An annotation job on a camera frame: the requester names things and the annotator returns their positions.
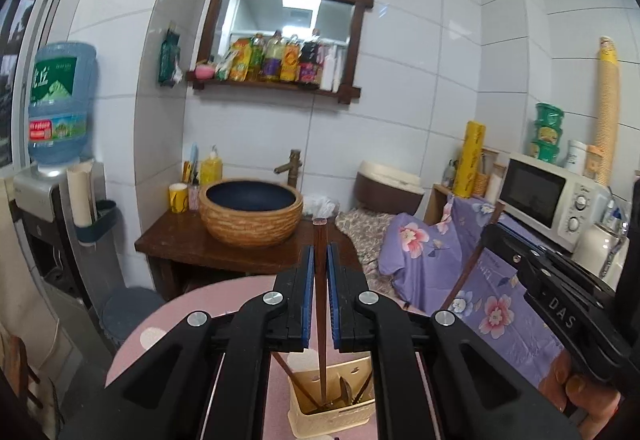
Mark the grey round trash bin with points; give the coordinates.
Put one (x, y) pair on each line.
(132, 317)

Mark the yellow cup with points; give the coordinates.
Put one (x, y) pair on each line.
(178, 200)

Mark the purple floral cloth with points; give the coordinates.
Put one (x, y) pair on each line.
(425, 245)

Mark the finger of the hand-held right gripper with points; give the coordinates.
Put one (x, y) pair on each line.
(502, 247)
(560, 260)

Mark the white microwave oven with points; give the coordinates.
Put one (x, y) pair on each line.
(545, 195)

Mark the glass sliding door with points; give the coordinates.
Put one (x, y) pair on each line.
(15, 69)

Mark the white plastic bag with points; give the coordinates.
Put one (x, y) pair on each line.
(320, 207)

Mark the orange label bottle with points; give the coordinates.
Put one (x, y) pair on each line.
(290, 62)

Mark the grey water dispenser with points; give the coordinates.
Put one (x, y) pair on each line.
(45, 230)

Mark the brown and white rice cooker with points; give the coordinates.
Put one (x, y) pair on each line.
(385, 192)

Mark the tall paper cup stack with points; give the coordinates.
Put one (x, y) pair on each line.
(606, 119)

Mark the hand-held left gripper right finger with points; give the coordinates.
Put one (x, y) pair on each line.
(334, 295)

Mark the brown floral cloth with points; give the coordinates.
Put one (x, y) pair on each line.
(365, 232)

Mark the glass jar with sticks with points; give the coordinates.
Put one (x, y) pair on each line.
(485, 177)

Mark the white kettle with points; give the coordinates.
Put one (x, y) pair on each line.
(592, 245)

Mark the green hanging packet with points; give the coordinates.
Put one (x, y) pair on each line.
(170, 57)

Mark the brown wooden chopstick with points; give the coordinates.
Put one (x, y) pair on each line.
(320, 270)
(461, 277)
(290, 377)

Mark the dark soy sauce bottle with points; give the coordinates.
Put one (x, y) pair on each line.
(310, 62)

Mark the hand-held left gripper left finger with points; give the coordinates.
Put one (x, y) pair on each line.
(307, 295)

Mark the yellow seasoning packet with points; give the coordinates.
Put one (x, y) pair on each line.
(241, 62)

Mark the pink dotted tablecloth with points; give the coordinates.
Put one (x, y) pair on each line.
(150, 360)

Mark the paper cup dispenser holder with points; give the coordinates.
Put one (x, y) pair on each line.
(85, 205)

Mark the purple label bottle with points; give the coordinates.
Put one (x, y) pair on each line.
(273, 62)

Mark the bronze faucet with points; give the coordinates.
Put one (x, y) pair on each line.
(292, 167)

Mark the green label oil bottle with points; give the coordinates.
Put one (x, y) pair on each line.
(256, 59)

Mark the pink round container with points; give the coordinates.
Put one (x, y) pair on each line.
(205, 70)

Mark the stack of green noodle cups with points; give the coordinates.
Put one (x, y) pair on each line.
(546, 134)

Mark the woven basin sink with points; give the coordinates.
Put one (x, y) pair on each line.
(250, 220)

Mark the yellow soap bottle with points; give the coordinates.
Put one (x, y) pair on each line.
(211, 169)

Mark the dark wooden washstand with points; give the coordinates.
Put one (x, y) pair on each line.
(180, 250)

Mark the blue water jug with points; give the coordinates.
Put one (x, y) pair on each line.
(60, 104)

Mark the cream plastic utensil holder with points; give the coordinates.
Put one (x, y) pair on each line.
(345, 412)

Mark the person's right hand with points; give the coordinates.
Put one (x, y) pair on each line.
(580, 395)

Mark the white plastic bottle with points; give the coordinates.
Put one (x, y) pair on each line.
(327, 69)

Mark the yellow wrap roll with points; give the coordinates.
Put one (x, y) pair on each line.
(468, 159)

